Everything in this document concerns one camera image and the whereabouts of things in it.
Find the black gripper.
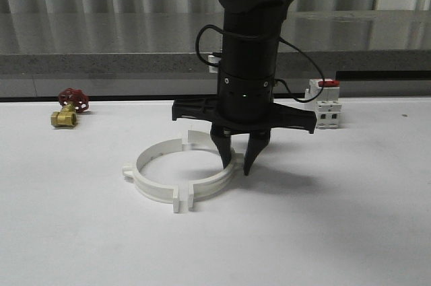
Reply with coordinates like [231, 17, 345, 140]
[172, 71, 317, 176]

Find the white half pipe clamp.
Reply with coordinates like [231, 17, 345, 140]
[122, 138, 183, 213]
[187, 131, 244, 211]

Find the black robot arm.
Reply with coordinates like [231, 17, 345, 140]
[172, 0, 317, 172]

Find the brass valve with red handwheel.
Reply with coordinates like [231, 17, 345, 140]
[51, 87, 89, 127]

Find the grey stone counter ledge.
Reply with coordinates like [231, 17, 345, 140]
[1, 11, 430, 79]

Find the white circuit breaker red switch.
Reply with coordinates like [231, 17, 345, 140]
[304, 79, 341, 129]

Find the black cable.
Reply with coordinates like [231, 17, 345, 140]
[195, 24, 326, 104]

